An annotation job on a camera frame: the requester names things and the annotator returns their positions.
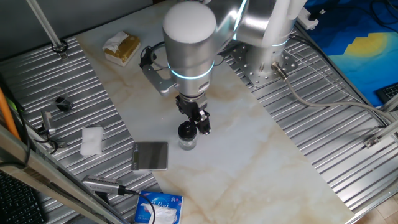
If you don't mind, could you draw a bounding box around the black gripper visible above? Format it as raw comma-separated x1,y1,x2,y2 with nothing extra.
175,93,212,136

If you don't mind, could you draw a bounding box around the black knobbed jar lid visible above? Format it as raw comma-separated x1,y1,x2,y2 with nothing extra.
177,121,198,139

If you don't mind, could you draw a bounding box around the silver digital pocket scale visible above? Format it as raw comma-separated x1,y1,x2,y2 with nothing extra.
131,141,169,172

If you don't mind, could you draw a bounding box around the blue tissue pack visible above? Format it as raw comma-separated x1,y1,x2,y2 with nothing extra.
134,190,184,224

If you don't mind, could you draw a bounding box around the gold tissue pack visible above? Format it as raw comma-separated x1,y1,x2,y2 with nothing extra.
102,30,141,67

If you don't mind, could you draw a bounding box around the white foam sponge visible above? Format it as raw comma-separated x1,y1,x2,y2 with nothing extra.
80,126,104,157

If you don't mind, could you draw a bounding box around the clear plastic cup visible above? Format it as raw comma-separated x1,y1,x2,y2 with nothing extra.
46,86,74,113

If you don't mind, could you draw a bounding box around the white power strip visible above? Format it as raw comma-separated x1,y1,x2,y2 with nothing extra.
297,7,326,31

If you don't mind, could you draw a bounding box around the blue and yellow mat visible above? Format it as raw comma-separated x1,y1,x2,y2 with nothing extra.
303,0,398,108

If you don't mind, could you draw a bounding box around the aluminium pole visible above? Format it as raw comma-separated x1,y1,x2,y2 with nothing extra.
26,0,70,60

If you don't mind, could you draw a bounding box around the black keyboard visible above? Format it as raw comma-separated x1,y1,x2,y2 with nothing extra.
374,82,398,105
0,170,47,224

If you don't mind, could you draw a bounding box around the orange pole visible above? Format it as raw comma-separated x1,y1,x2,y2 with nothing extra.
0,87,21,141

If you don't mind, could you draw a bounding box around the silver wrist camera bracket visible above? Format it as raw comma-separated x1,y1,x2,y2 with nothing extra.
141,64,178,96

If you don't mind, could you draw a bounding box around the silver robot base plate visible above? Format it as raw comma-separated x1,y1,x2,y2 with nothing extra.
228,43,299,88

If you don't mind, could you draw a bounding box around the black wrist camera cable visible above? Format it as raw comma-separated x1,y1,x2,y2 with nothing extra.
139,40,167,70

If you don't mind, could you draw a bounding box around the silver grilled camera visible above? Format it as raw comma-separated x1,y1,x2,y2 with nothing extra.
81,174,127,197

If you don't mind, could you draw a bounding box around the thick grey robot cable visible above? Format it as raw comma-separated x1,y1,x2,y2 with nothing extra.
270,61,398,125

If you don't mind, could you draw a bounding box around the small silver camera on stand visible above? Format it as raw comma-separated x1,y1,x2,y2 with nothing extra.
37,110,68,150

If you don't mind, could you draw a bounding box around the aluminium frame beam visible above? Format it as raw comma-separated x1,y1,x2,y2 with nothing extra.
0,124,131,224

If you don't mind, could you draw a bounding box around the aluminium profile with bracket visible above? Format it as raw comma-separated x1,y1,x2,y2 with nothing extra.
363,93,398,149

